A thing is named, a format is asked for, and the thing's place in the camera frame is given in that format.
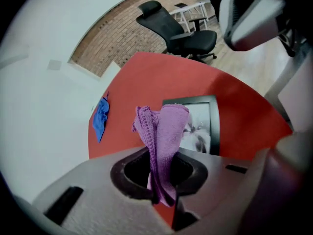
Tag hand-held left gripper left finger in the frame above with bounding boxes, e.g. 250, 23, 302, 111
31, 147, 177, 235

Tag red table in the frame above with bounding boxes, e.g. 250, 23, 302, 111
88, 52, 293, 226

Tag blue cloth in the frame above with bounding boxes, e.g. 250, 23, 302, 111
92, 92, 110, 143

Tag black framed picture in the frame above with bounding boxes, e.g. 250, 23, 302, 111
162, 94, 221, 156

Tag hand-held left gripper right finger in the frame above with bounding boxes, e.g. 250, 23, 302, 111
172, 147, 255, 235

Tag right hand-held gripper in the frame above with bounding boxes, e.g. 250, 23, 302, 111
219, 0, 306, 58

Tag purple cloth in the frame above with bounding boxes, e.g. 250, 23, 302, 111
131, 103, 190, 207

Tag white desk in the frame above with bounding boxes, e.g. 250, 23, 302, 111
61, 61, 122, 141

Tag white slatted table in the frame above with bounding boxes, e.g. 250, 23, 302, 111
170, 0, 211, 33

